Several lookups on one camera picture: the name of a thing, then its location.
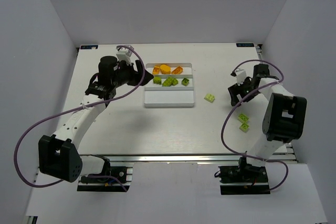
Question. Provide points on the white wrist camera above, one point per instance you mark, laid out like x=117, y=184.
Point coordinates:
x=240, y=75
x=124, y=54

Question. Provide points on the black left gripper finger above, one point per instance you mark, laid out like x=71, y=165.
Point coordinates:
x=137, y=79
x=140, y=71

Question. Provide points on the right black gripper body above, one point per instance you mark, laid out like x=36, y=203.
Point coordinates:
x=237, y=92

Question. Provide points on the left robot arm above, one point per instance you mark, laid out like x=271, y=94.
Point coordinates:
x=58, y=153

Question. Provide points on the pale green small lego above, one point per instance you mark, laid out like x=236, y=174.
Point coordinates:
x=244, y=127

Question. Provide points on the white divided sorting tray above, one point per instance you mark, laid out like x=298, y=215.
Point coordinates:
x=157, y=96

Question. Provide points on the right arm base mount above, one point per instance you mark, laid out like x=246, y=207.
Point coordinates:
x=243, y=179

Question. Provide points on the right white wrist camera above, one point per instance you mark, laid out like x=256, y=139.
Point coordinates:
x=240, y=75

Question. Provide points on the yellow 2x4 lego brick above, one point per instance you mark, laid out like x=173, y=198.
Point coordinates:
x=177, y=70

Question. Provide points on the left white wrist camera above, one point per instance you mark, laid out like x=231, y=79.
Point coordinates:
x=124, y=54

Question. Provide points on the green 2x2 lego brick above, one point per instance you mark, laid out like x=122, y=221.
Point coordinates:
x=185, y=82

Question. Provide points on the lime 2x4 lego brick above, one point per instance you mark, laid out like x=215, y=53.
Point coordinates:
x=170, y=82

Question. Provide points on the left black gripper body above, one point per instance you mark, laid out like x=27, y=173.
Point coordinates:
x=135, y=75

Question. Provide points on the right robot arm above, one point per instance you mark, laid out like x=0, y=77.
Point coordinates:
x=282, y=123

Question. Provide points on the yellow rounded lego piece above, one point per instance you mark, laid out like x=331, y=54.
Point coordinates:
x=165, y=69

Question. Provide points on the left blue corner label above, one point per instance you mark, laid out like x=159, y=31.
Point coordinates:
x=88, y=47

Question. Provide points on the pale green sloped lego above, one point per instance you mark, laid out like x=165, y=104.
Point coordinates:
x=209, y=97

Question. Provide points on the pale green 2x2 lego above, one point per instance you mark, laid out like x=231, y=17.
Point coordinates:
x=243, y=118

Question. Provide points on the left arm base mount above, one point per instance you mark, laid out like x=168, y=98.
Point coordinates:
x=110, y=174

